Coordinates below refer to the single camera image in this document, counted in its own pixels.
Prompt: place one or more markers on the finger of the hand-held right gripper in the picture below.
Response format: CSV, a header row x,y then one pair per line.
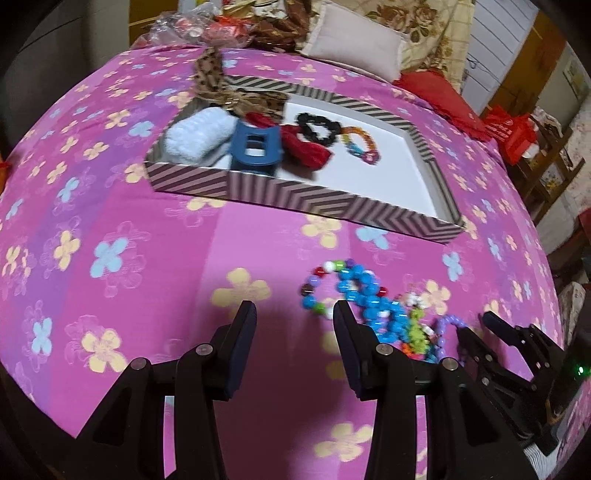
x,y
489,369
503,330

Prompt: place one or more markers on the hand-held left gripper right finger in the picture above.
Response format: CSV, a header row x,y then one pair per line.
x,y
346,350

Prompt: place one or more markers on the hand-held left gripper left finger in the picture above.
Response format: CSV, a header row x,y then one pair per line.
x,y
242,350

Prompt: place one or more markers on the striped cardboard box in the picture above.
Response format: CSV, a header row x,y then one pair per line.
x,y
392,157

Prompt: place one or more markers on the pale floral cloth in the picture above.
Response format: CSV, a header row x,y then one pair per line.
x,y
572,314

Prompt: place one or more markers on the wooden shelf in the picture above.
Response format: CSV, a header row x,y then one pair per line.
x,y
554,152

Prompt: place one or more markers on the red bag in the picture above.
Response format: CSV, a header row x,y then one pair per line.
x,y
512,134

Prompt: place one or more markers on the blue hair claw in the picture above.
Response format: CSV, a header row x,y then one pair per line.
x,y
240,152

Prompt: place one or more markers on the red scrunchie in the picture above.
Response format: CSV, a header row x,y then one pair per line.
x,y
309,147

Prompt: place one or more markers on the white fluffy scrunchie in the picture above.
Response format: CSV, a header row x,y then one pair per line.
x,y
198,134

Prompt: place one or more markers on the black scrunchie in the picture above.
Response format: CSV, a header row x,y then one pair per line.
x,y
304,121

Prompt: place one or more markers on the red cushion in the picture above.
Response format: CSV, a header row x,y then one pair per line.
x,y
443,92

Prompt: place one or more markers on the leopard print hair bow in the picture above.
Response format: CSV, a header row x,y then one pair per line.
x,y
210,74

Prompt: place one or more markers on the white slatted door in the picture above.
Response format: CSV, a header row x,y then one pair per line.
x,y
498,41

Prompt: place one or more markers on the white pillow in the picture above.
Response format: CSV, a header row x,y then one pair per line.
x,y
355,41

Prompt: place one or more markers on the beige floral blanket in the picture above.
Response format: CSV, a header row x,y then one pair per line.
x,y
434,27

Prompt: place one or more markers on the red packets in plastic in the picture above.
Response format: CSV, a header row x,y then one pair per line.
x,y
226,32

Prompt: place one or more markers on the brown patterned cloth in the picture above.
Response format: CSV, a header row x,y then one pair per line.
x,y
277,32

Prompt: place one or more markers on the clear plastic bag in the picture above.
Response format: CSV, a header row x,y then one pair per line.
x,y
180,27

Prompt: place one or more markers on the yellow door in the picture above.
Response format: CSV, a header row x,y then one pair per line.
x,y
152,11

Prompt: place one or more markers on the grey wardrobe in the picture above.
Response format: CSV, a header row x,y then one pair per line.
x,y
60,46

